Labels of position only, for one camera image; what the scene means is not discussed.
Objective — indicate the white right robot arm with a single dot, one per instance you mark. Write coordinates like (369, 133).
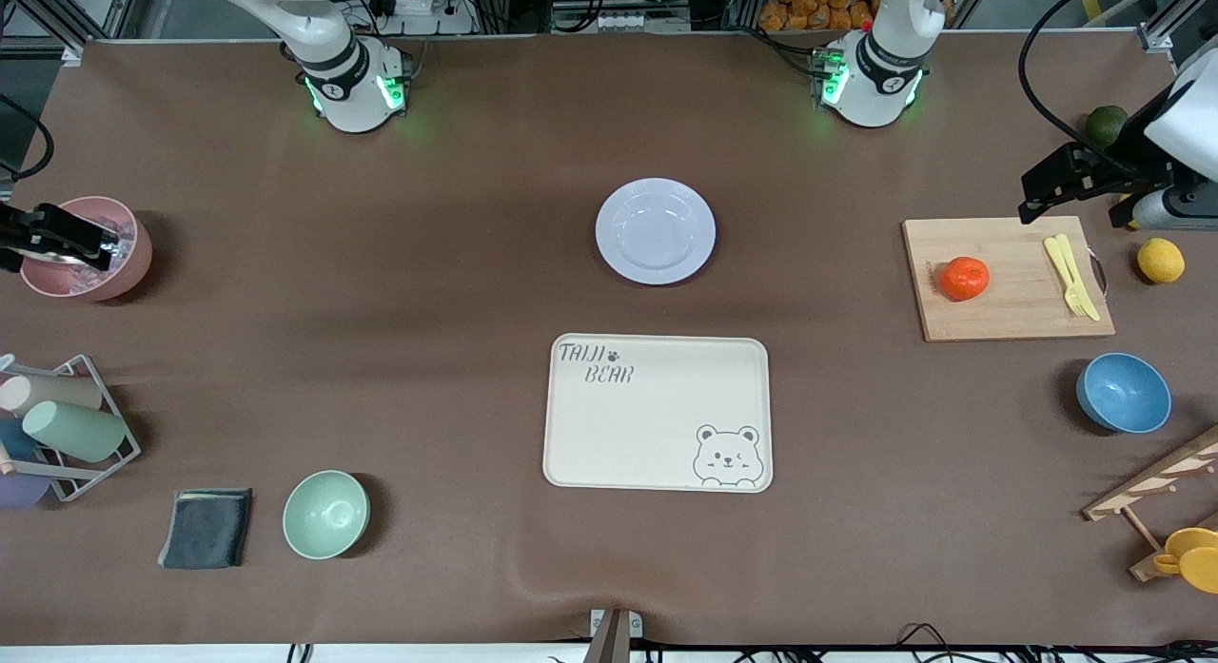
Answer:
(347, 83)

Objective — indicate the blue cup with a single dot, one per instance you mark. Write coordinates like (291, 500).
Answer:
(14, 439)

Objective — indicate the blue bowl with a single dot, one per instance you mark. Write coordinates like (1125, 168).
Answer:
(1125, 393)

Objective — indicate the dark green round fruit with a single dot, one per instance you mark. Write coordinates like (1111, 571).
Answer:
(1104, 126)

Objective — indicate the pink bowl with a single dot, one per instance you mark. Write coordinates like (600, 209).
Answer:
(128, 273)

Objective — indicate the bag of orange fruit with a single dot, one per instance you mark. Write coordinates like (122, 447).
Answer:
(818, 2)

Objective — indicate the cream tray with bear print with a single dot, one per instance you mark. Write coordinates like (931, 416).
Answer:
(647, 425)

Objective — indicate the beige cup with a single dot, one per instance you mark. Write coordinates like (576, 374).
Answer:
(57, 391)

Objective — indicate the white round plate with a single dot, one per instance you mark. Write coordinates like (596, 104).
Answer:
(656, 231)

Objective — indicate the yellow cup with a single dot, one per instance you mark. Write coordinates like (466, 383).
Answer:
(1201, 573)
(1185, 544)

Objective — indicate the white power strip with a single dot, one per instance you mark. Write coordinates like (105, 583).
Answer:
(419, 16)

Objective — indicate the pale green cup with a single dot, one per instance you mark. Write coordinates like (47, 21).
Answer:
(76, 431)

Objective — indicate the orange mandarin fruit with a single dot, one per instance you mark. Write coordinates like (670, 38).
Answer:
(965, 279)

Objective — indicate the wooden cutting board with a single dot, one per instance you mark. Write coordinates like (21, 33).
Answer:
(1009, 302)

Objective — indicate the folded dark grey cloth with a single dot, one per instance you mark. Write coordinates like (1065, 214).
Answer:
(205, 528)

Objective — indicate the purple cup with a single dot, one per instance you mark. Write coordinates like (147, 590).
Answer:
(19, 492)

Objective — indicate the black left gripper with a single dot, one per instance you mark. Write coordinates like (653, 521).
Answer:
(1129, 155)

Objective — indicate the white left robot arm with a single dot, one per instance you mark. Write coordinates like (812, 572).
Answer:
(871, 83)

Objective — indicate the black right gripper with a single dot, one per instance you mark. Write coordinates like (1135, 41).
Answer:
(21, 233)

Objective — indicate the yellow plastic fork and knife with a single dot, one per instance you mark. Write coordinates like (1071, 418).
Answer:
(1082, 287)

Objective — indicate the wooden peg rack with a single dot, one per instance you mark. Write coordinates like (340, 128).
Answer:
(1142, 482)

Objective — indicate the yellow plastic fork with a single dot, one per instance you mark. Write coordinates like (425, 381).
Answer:
(1058, 263)

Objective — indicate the light green bowl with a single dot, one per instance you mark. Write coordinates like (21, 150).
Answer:
(325, 515)

